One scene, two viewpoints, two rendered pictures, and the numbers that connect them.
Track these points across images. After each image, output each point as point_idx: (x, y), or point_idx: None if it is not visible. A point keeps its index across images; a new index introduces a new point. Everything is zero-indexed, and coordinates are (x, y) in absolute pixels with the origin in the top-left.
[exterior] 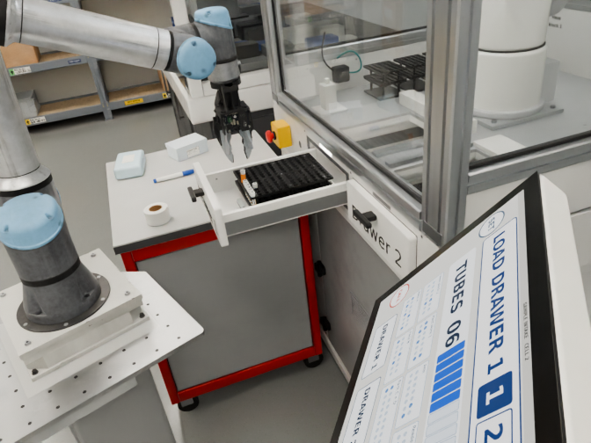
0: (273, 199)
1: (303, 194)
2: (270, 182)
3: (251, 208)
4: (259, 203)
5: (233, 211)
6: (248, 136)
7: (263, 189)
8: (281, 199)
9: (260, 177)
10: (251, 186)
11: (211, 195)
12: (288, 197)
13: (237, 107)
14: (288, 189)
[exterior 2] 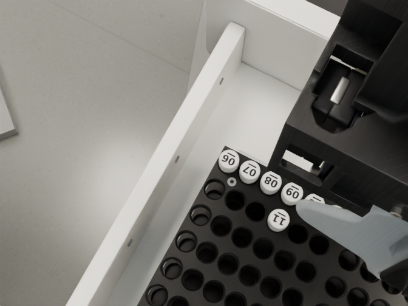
0: (145, 199)
1: (68, 300)
2: (253, 290)
3: (177, 113)
4: (227, 198)
5: (218, 59)
6: (348, 213)
7: (232, 226)
8: (122, 221)
9: (322, 299)
10: (266, 187)
11: (309, 16)
12: (106, 247)
13: (368, 73)
14: (144, 291)
